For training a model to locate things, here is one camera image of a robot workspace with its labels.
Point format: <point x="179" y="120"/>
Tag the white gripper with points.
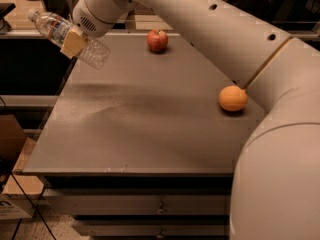
<point x="87" y="21"/>

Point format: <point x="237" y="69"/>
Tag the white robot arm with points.
<point x="276" y="191"/>

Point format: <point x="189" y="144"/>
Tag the red apple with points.
<point x="157" y="40"/>

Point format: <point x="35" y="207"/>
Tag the brown cardboard box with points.
<point x="12" y="138"/>

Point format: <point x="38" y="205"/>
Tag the grey drawer cabinet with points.
<point x="143" y="129"/>

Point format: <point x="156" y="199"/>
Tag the orange fruit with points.
<point x="232" y="98"/>

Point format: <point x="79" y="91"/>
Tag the white labelled box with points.
<point x="14" y="208"/>

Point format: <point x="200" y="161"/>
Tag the upper drawer knob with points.
<point x="161" y="209"/>

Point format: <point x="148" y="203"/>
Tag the drawer knob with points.
<point x="160" y="235"/>
<point x="161" y="209"/>

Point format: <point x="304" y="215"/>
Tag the lower drawer knob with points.
<point x="160" y="235"/>

